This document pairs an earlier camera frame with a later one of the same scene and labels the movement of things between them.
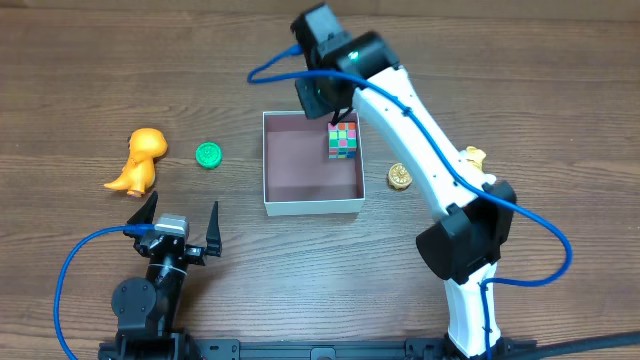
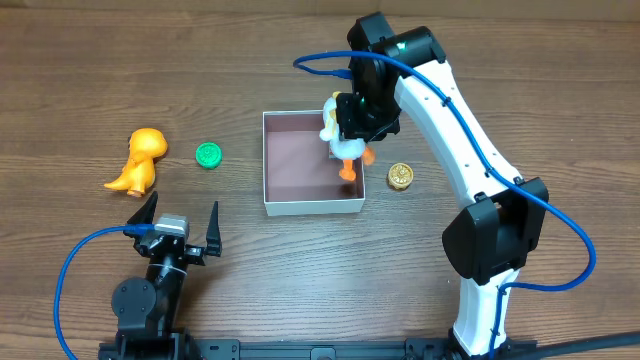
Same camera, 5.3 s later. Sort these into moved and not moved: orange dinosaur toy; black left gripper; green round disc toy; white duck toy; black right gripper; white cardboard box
Moved: black right gripper; white duck toy
Not moved: orange dinosaur toy; black left gripper; green round disc toy; white cardboard box
